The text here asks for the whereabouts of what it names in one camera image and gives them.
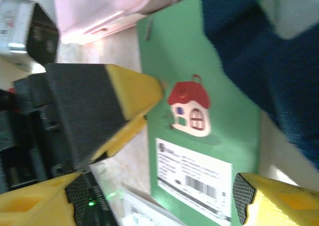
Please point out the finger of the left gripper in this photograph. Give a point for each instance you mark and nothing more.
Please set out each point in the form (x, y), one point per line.
(139, 91)
(119, 141)

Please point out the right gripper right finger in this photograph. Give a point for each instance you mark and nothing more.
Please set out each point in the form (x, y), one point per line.
(279, 206)

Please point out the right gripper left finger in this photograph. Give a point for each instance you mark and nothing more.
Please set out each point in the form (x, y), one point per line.
(37, 206)

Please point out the green card with house picture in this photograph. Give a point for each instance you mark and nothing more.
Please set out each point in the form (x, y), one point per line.
(174, 49)

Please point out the white packet with barcode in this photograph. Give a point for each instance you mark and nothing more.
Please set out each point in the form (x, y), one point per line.
(144, 213)

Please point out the pink pencil case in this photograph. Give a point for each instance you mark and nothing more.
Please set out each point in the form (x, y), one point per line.
(112, 7)

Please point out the navy blue backpack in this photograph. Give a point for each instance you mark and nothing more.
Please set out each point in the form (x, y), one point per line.
(261, 74)

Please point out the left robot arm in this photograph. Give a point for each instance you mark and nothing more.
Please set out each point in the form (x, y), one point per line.
(42, 32)

